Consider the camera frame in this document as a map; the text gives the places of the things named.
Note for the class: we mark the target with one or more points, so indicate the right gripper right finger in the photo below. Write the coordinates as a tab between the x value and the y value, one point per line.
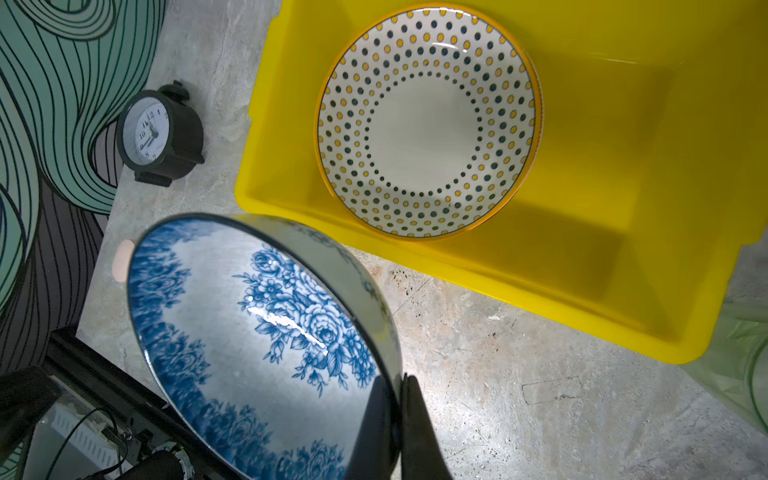
421	455

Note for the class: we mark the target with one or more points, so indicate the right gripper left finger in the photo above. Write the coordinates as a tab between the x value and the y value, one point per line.
377	447

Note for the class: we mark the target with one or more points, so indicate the blue floral bowl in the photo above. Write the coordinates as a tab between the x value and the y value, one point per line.
265	335

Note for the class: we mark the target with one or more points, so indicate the yellow rimmed dotted plate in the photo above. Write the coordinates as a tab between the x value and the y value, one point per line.
429	123

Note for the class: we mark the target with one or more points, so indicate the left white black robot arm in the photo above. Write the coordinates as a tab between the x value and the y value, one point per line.
48	432

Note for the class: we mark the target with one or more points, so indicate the yellow plastic bin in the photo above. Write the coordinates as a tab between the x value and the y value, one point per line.
650	176

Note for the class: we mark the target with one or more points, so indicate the green transparent cup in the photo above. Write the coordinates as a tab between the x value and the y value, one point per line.
734	367

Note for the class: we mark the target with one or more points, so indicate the round pressure gauge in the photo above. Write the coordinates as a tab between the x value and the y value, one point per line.
159	137

